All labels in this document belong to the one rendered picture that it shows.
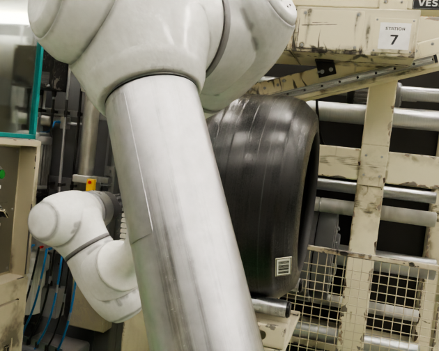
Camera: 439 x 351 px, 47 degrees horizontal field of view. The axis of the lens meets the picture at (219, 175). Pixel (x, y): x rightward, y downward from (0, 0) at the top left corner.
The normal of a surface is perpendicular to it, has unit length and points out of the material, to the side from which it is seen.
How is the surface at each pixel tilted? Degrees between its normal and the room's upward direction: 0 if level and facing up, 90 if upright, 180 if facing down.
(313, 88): 90
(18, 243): 90
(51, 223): 87
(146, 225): 80
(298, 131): 60
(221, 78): 146
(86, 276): 100
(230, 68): 138
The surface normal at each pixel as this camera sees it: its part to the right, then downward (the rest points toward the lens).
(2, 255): 0.95, 0.12
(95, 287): -0.47, 0.26
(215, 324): 0.25, -0.39
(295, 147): 0.52, -0.31
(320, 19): -0.27, 0.02
